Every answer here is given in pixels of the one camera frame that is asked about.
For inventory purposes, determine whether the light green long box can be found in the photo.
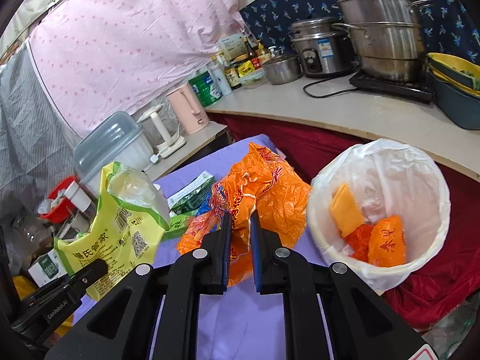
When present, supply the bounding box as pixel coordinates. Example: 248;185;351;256
162;212;197;241

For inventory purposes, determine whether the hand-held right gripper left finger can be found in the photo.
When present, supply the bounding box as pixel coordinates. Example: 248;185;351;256
45;212;233;360

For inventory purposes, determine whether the purple tablecloth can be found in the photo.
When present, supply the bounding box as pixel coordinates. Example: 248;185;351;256
73;133;331;360

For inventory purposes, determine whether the small steel pot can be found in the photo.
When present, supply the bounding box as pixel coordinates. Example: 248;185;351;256
262;53;302;85

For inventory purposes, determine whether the tall brown sauce bottle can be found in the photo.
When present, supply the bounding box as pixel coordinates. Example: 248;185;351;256
244;37;263;70

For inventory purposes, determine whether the pink dotted sheet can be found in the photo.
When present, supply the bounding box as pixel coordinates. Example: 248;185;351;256
28;0;248;139

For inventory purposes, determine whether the clear jar white lid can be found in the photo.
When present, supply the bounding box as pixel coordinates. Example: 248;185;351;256
64;182;94;214

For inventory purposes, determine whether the steel rice cooker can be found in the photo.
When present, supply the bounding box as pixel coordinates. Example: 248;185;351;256
290;17;357;79

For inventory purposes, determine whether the red cloth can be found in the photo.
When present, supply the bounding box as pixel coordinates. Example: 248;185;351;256
210;110;480;332

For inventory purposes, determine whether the white bottle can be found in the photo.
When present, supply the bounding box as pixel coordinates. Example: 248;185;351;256
208;60;233;96

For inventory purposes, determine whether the black induction cooker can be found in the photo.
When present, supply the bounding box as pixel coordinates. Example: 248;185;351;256
349;69;437;102

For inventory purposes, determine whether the white green cardboard box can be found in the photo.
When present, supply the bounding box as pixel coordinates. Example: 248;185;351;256
28;249;70;287

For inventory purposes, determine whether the yellow bowl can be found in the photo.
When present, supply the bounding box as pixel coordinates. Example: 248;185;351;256
427;52;480;91

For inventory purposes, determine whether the red basin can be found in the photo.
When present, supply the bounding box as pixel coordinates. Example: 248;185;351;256
39;175;77;223

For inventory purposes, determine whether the glass food container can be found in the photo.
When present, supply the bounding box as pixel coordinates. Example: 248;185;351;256
238;69;269;90

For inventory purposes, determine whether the red-orange plastic bag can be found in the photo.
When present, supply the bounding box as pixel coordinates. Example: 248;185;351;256
343;223;376;262

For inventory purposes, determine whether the dark sauce bottle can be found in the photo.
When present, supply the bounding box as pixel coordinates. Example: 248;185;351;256
223;60;242;91

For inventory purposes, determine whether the glass kettle white handle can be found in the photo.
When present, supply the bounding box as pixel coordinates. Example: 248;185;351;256
137;106;187;158

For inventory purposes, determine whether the blue floral cloth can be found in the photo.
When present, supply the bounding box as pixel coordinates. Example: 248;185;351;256
239;0;480;72

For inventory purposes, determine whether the yellow-green snack bag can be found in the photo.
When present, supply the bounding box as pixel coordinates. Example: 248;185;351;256
54;161;171;301

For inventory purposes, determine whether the large steel steamer pot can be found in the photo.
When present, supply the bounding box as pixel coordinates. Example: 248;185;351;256
332;0;434;82

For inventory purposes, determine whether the glass jar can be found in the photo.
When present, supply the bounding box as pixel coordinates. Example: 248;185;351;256
11;215;53;256

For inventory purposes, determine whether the black power cord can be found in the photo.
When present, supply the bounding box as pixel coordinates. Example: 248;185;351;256
303;73;361;100

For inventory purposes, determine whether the small orange printed plastic bag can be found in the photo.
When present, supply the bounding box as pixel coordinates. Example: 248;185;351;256
367;215;406;268

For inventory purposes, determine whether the white dish box grey lid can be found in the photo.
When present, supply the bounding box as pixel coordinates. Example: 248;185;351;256
73;110;151;192

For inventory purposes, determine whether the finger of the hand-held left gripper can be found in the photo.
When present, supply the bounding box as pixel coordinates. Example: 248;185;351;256
71;259;109;295

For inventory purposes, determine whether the grey striped cloth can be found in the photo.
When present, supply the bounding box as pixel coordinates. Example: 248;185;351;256
0;41;79;214

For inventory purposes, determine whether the pink electric kettle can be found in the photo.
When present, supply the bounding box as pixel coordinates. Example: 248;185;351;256
166;83;211;136

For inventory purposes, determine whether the dark green white box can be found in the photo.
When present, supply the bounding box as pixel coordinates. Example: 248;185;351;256
167;171;215;215

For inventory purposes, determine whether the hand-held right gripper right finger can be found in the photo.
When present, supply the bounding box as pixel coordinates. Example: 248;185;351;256
250;213;437;360

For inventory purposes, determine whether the large orange printed plastic bag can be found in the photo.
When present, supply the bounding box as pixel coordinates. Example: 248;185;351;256
176;142;313;289

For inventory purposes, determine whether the trash bin with white liner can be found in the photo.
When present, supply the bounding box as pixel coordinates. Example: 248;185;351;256
307;139;451;293

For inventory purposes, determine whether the green-white paper packet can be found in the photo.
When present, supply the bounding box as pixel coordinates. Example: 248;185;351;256
217;32;250;61

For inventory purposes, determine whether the green tin can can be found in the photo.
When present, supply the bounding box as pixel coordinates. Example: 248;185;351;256
187;71;223;107

